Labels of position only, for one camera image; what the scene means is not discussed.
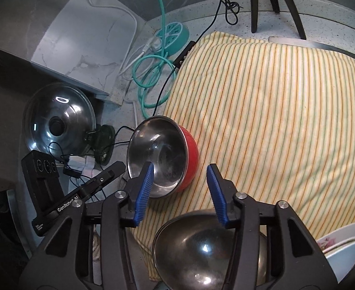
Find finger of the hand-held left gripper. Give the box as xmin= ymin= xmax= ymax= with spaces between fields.
xmin=81 ymin=161 xmax=126 ymax=203

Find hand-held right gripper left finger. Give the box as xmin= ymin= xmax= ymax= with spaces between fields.
xmin=21 ymin=161 xmax=155 ymax=290

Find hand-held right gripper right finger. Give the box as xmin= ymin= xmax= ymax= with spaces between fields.
xmin=206 ymin=163 xmax=338 ymax=290

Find red steel bowl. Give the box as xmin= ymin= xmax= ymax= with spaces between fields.
xmin=127 ymin=116 xmax=200 ymax=199

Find large steel bowl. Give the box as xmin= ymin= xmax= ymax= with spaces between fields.
xmin=152 ymin=211 xmax=270 ymax=290

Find white plate small pink flowers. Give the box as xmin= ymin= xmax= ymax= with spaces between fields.
xmin=316 ymin=222 xmax=355 ymax=248

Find small white bowl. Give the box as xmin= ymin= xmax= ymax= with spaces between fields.
xmin=325 ymin=242 xmax=355 ymax=283

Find white power strip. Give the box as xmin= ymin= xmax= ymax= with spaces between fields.
xmin=64 ymin=155 xmax=96 ymax=177

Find dark green mini fan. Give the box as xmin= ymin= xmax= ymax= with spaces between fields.
xmin=85 ymin=124 xmax=116 ymax=166

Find beige knitted cloth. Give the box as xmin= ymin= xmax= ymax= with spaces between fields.
xmin=92 ymin=231 xmax=102 ymax=262

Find glass pot lid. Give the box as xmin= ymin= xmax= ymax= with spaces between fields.
xmin=23 ymin=83 xmax=95 ymax=158

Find yellow striped cloth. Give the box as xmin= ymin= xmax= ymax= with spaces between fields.
xmin=131 ymin=31 xmax=355 ymax=281

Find teal round power strip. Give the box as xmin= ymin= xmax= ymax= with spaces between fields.
xmin=155 ymin=22 xmax=190 ymax=57

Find black mini tripod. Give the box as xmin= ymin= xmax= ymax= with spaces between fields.
xmin=248 ymin=0 xmax=307 ymax=40

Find white power cable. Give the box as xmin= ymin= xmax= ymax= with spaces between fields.
xmin=55 ymin=0 xmax=161 ymax=82

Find black cable with inline switch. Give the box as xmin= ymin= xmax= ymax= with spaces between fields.
xmin=153 ymin=0 xmax=244 ymax=121

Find teal power cable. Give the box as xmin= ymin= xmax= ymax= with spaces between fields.
xmin=132 ymin=0 xmax=178 ymax=118

